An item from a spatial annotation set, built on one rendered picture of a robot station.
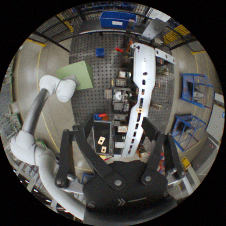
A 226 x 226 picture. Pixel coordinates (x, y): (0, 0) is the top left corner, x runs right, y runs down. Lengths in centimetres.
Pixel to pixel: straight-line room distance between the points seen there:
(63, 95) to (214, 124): 862
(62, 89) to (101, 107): 54
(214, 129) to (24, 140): 869
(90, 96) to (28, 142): 84
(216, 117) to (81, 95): 850
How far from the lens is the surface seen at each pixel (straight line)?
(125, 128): 65
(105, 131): 56
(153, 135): 15
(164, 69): 71
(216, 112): 813
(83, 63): 74
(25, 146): 48
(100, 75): 94
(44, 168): 32
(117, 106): 48
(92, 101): 97
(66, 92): 70
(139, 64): 69
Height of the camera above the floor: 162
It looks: 69 degrees down
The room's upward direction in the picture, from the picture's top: 178 degrees counter-clockwise
